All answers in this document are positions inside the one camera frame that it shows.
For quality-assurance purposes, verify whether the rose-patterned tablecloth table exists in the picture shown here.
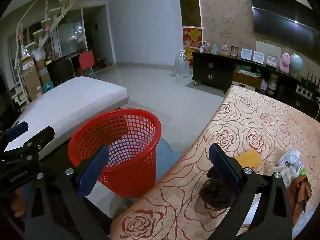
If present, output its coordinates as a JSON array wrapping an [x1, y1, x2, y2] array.
[[109, 85, 320, 240]]

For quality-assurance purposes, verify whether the red yellow wall poster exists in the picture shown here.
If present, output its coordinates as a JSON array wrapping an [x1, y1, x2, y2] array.
[[182, 26, 202, 67]]

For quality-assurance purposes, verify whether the pink plush toy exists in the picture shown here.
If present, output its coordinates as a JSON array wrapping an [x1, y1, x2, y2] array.
[[278, 52, 290, 72]]

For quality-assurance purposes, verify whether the stack of cardboard boxes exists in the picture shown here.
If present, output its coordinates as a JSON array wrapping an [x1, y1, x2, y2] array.
[[21, 59, 52, 100]]

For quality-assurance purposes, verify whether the large clear water bottle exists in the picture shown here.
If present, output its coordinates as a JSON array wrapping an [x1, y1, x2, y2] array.
[[171, 50, 190, 78]]

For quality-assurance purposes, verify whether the white cushioned bench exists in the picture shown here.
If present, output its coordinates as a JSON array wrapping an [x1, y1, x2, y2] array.
[[4, 77, 129, 160]]

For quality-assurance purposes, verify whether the dark brown clump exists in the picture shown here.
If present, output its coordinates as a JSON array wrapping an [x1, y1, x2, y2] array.
[[199, 166, 234, 209]]

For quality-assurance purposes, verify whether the white tissue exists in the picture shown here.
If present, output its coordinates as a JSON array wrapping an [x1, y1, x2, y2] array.
[[269, 165, 298, 188]]

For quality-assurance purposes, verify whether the orange brown wrapper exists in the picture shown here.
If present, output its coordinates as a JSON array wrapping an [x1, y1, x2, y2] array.
[[287, 175, 312, 227]]

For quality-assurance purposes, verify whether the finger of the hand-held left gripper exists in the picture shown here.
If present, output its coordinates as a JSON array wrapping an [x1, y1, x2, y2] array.
[[0, 121, 28, 145], [0, 127, 55, 167]]

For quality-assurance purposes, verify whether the black wall television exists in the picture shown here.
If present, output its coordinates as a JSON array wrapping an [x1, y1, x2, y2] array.
[[247, 0, 320, 53]]

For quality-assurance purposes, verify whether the white printed plastic bag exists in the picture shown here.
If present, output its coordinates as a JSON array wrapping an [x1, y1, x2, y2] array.
[[277, 149, 304, 170]]

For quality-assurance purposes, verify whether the small yellow foam net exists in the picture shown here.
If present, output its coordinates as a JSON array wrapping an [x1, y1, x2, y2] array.
[[235, 149, 262, 174]]

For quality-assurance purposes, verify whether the light blue mat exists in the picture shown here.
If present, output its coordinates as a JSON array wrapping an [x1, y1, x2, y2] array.
[[156, 137, 180, 178]]

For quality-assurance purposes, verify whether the white open staircase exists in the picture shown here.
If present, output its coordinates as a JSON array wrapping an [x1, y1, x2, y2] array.
[[11, 0, 77, 105]]

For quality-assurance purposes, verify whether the red chair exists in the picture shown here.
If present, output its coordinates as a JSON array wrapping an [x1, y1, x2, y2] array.
[[76, 50, 98, 78]]

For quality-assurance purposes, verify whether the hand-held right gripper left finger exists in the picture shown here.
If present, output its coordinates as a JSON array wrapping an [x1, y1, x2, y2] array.
[[24, 146, 112, 240]]

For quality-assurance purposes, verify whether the white socket panel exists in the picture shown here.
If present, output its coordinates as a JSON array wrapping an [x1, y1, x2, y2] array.
[[296, 84, 313, 98]]

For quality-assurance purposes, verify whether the black router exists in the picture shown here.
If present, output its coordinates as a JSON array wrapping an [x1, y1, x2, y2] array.
[[301, 71, 319, 87]]

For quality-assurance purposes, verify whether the red plastic mesh basket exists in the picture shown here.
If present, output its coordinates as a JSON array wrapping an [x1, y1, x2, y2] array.
[[68, 108, 162, 198]]

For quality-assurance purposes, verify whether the pale blue globe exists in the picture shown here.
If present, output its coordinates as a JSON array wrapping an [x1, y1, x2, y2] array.
[[289, 54, 304, 77]]

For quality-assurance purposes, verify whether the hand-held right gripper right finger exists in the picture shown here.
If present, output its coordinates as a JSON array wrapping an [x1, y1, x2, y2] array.
[[200, 143, 293, 240]]

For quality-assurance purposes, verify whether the black television cabinet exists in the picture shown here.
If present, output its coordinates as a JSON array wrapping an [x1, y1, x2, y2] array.
[[192, 52, 320, 115]]

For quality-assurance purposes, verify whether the green flat box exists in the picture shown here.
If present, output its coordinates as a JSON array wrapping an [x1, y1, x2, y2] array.
[[235, 64, 262, 77]]

